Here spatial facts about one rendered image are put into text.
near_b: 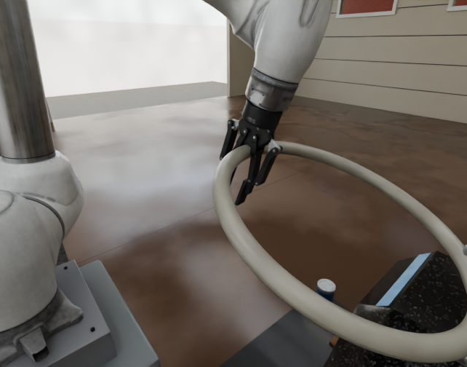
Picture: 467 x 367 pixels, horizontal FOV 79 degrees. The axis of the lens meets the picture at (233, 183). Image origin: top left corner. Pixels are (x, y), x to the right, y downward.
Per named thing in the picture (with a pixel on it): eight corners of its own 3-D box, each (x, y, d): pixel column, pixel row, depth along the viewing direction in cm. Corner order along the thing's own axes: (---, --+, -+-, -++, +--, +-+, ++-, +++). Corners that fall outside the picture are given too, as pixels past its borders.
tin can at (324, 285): (323, 292, 175) (326, 276, 169) (335, 304, 167) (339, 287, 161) (310, 298, 170) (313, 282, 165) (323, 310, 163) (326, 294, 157)
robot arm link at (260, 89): (284, 84, 47) (270, 118, 50) (308, 84, 54) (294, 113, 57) (243, 64, 51) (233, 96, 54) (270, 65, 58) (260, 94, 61)
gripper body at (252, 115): (237, 95, 55) (224, 137, 60) (272, 115, 51) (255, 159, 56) (259, 93, 60) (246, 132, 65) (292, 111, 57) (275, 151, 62)
